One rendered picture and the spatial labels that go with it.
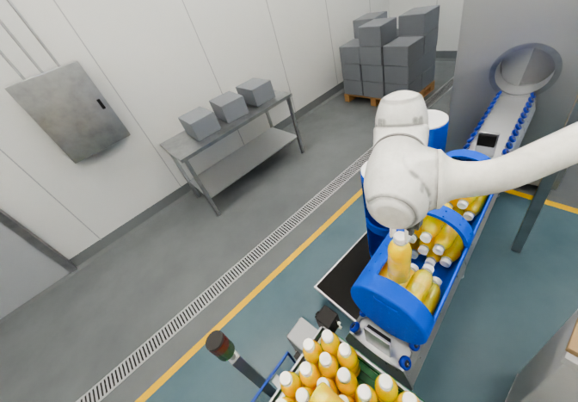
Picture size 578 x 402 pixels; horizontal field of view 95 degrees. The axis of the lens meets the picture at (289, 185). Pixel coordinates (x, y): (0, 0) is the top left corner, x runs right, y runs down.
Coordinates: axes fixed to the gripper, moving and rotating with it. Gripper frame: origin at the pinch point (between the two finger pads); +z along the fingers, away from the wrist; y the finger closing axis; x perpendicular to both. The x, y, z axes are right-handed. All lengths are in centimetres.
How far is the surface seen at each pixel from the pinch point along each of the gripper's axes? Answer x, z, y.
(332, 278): -27, 130, 67
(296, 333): 32, 59, 33
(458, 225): -30.6, 24.5, -8.5
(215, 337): 54, 19, 37
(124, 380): 129, 145, 162
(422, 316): 8.1, 27.0, -10.9
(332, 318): 20, 45, 18
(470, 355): -37, 145, -28
